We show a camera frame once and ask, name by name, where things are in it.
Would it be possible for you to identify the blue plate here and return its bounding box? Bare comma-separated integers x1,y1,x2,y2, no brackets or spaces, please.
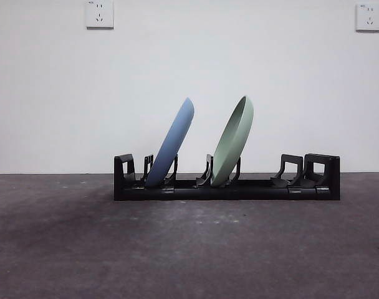
145,97,196,189

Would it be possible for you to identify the white wall socket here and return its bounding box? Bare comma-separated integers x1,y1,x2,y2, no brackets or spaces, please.
355,3,379,32
85,0,115,31

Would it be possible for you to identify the black plate rack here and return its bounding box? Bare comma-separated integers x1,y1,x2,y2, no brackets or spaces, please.
113,153,341,201

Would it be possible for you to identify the pale green plate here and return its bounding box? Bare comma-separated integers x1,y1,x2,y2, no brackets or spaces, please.
209,95,255,189

